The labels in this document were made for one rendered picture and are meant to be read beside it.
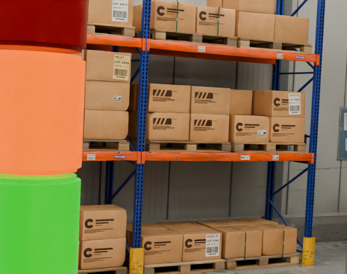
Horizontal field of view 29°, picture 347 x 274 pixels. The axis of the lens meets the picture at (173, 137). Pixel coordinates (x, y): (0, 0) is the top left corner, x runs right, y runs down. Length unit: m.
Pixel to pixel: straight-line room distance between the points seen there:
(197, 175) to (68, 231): 10.19
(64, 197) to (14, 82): 0.05
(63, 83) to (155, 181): 9.88
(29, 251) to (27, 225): 0.01
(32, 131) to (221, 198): 10.48
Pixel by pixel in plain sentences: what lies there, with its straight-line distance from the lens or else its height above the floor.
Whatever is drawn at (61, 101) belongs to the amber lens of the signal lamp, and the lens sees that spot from 0.30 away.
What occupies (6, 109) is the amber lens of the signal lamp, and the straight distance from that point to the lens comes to 0.30.
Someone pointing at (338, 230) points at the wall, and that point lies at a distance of 12.06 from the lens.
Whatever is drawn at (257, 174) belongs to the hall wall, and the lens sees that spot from 11.06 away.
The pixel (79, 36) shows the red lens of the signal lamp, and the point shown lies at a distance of 0.31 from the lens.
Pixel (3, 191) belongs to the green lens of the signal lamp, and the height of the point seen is 2.21.
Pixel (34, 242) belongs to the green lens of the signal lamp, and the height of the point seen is 2.19.
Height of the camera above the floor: 2.25
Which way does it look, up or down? 3 degrees down
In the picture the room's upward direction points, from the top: 3 degrees clockwise
